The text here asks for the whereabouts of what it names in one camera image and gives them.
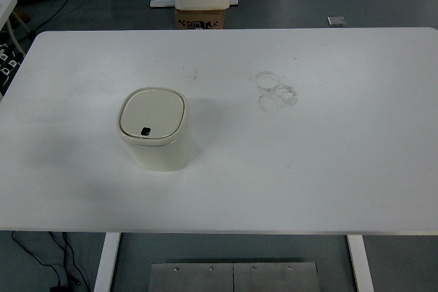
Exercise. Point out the white table leg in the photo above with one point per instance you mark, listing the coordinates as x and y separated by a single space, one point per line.
106 264
361 264

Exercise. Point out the grey floor socket plate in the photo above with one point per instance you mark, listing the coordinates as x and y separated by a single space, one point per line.
336 20

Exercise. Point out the black bag with white marks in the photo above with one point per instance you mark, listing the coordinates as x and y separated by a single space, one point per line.
7 66

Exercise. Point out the brown cardboard box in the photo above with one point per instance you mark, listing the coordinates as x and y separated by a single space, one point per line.
198 20

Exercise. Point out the cream white small trash bin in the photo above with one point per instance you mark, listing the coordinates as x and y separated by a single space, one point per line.
161 155

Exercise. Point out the white metal floor foot bar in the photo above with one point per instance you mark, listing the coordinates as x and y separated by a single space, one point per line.
163 3

